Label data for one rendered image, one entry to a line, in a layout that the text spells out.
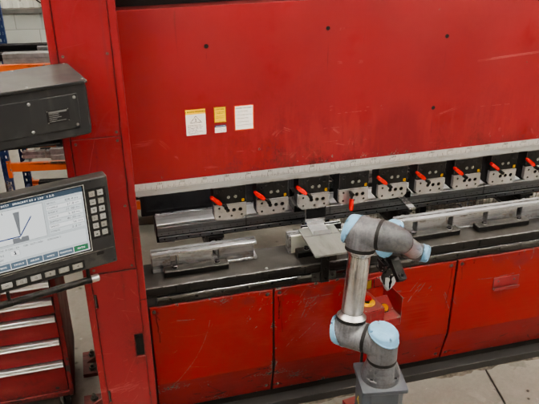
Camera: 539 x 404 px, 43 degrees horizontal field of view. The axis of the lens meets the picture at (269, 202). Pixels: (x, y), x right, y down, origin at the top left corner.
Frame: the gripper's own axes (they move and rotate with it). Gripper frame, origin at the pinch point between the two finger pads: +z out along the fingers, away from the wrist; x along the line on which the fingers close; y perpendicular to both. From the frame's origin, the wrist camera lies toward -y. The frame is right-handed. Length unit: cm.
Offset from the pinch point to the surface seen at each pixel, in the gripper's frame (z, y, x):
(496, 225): -5, 20, -77
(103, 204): -65, 14, 121
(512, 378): 83, -8, -88
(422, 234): -4.5, 26.7, -36.0
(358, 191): -30.7, 37.3, -2.0
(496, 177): -30, 26, -76
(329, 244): -14.4, 23.4, 19.5
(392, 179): -35, 35, -19
